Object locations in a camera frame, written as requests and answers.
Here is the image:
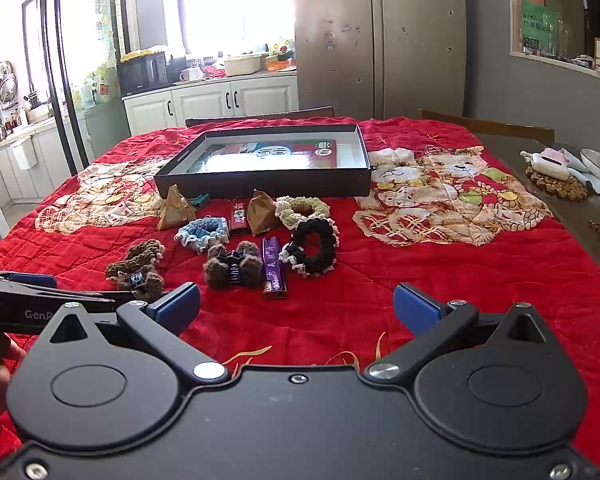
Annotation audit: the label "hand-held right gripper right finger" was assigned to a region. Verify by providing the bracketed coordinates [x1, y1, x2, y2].
[362, 282, 563, 387]

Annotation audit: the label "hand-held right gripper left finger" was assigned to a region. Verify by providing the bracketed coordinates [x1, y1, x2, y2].
[36, 282, 231, 387]

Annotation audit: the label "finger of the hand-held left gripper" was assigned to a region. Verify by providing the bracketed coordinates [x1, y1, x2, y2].
[0, 269, 59, 291]
[0, 285, 128, 312]

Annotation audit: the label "brown fuzzy hair claw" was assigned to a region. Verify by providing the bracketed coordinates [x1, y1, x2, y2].
[203, 241, 265, 291]
[116, 265, 167, 304]

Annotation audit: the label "blue crochet scrunchie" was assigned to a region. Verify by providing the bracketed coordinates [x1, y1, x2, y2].
[174, 216, 230, 254]

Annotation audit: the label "brown crochet scrunchie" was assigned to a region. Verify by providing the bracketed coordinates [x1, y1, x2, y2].
[105, 238, 165, 281]

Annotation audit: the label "brown pyramid packet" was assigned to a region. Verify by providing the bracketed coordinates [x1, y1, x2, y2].
[157, 184, 197, 231]
[246, 189, 281, 237]

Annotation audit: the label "purple sachet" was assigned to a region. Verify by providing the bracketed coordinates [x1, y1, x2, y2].
[261, 236, 287, 301]

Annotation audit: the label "black white-trimmed scrunchie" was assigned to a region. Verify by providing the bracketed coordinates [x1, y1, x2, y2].
[279, 217, 340, 277]

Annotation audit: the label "red sachet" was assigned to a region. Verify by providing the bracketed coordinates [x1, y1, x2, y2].
[228, 199, 249, 235]

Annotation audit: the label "cream crochet scrunchie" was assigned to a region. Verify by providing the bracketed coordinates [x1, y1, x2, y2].
[274, 195, 331, 231]

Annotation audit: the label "black shallow box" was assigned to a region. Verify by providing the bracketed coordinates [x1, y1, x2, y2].
[154, 123, 372, 200]

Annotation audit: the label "red printed blanket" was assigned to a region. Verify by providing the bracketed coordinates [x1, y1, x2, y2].
[0, 117, 600, 466]

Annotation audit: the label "pale kitchen base cabinet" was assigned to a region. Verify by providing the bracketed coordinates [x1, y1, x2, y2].
[0, 110, 98, 221]

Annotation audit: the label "white hanging bin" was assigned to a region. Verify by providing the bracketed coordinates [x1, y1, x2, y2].
[9, 136, 37, 171]

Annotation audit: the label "printed picture sheet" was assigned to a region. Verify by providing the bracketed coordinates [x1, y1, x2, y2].
[187, 139, 338, 173]

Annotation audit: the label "brown woven coaster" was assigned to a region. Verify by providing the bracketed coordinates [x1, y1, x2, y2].
[525, 164, 589, 202]

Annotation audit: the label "wooden chair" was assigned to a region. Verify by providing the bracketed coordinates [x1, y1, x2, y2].
[185, 105, 335, 128]
[417, 108, 556, 145]

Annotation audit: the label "steel pot lids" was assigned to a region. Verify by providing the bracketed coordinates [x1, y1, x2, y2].
[0, 60, 20, 106]

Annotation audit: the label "white kitchen cabinet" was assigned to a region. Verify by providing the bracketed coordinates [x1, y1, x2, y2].
[122, 71, 299, 136]

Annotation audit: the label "black microwave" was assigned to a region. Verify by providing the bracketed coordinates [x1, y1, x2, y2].
[117, 51, 170, 96]

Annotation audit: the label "white plastic basin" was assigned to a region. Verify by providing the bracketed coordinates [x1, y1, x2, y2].
[223, 53, 263, 77]

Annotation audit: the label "yellow flowers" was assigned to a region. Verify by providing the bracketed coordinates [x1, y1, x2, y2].
[120, 46, 167, 62]

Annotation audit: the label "silver refrigerator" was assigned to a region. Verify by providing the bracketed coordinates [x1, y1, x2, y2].
[291, 0, 467, 122]

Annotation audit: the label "clear drinking glass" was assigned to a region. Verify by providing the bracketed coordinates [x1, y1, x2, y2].
[557, 20, 572, 59]
[545, 20, 561, 58]

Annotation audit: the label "green paper sign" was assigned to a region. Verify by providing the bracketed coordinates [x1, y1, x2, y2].
[521, 0, 559, 56]

